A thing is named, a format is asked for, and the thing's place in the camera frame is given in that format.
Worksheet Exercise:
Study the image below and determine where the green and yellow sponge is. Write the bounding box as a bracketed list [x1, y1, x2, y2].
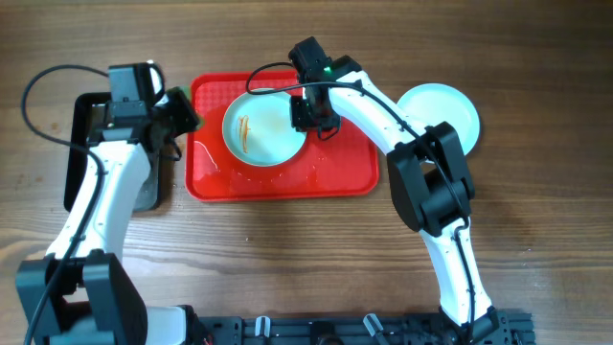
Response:
[174, 87, 205, 133]

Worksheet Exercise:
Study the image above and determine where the light blue plate top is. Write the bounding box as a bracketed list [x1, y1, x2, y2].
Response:
[221, 92, 307, 167]

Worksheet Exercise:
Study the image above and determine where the light blue plate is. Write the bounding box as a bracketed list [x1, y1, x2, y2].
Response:
[397, 83, 481, 155]
[221, 92, 307, 167]

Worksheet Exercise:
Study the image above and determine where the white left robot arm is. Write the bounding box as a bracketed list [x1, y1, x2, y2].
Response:
[16, 140, 207, 344]

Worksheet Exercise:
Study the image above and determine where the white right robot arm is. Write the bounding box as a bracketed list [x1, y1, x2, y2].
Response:
[289, 54, 492, 330]

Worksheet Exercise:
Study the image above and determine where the red serving tray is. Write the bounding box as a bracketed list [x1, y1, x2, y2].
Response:
[185, 72, 379, 202]

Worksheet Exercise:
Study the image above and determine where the black water tray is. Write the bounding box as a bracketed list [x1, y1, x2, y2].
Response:
[63, 92, 162, 213]

